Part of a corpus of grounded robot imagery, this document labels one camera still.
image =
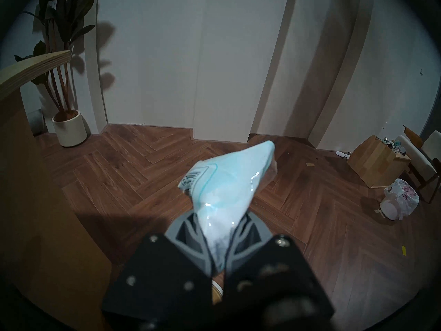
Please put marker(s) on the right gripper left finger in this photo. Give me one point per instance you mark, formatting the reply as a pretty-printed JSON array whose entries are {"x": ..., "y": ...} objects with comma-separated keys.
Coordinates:
[{"x": 165, "y": 278}]

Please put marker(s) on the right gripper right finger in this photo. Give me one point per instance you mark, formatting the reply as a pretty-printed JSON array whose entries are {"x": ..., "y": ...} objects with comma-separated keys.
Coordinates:
[{"x": 275, "y": 278}]

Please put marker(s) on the teal white tissue pack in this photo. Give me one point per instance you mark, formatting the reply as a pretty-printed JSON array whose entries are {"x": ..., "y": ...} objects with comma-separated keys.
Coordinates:
[{"x": 227, "y": 189}]

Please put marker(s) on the cream round trash bin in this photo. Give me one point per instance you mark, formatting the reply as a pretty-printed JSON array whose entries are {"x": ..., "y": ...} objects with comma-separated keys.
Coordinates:
[{"x": 217, "y": 292}]

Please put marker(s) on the pale cardboard strip scrap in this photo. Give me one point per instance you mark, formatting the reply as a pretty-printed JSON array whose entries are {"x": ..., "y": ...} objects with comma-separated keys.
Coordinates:
[{"x": 379, "y": 212}]

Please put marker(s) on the yellow floor tape piece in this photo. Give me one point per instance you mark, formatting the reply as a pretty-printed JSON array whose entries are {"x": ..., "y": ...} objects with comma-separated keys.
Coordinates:
[{"x": 404, "y": 250}]

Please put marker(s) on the white flat floor item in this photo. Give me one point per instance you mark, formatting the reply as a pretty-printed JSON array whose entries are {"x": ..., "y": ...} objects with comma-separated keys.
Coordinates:
[{"x": 342, "y": 154}]

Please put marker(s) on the white plastic bag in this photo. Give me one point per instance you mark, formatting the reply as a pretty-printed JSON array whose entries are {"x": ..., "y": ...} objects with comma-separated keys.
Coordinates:
[{"x": 401, "y": 199}]

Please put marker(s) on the wooden cube side table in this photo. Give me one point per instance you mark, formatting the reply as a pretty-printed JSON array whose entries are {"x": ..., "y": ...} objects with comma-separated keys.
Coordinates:
[{"x": 375, "y": 161}]

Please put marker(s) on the light plywood table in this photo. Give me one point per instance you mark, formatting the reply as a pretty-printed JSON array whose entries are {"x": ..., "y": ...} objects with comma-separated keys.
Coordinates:
[{"x": 34, "y": 196}]

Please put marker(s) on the cream plant pot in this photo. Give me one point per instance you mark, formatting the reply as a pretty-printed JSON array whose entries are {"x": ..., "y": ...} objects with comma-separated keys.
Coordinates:
[{"x": 70, "y": 130}]

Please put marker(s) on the clutter pile of small items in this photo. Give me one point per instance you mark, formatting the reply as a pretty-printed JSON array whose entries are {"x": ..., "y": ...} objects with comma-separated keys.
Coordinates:
[{"x": 392, "y": 144}]

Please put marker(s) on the white cushioned wooden armchair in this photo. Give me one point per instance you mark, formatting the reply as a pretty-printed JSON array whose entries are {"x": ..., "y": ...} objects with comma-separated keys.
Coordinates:
[{"x": 423, "y": 158}]

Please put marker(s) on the tall dark green plant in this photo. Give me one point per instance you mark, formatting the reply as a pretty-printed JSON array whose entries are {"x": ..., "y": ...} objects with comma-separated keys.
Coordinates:
[{"x": 58, "y": 40}]

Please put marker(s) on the white plant label tag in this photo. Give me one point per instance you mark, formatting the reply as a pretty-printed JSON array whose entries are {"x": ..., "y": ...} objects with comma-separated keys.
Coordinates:
[{"x": 51, "y": 4}]

